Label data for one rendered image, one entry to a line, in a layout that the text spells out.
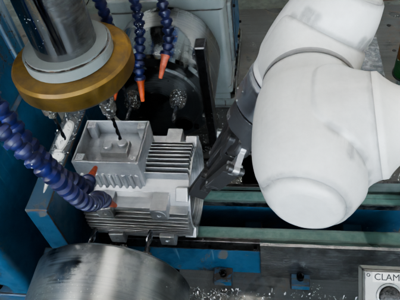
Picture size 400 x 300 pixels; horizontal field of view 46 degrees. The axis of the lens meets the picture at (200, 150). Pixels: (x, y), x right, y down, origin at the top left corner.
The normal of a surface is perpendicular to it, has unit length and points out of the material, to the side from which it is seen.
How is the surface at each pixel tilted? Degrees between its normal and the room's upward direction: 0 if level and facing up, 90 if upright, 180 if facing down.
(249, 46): 0
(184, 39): 32
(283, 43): 41
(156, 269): 47
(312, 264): 90
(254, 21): 0
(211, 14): 90
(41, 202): 0
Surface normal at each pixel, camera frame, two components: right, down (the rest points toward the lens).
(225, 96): -0.11, 0.76
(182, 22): 0.30, -0.59
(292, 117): -0.40, -0.60
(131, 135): -0.12, -0.65
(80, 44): 0.76, 0.43
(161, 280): 0.69, -0.41
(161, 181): -0.17, -0.15
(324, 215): -0.38, 0.72
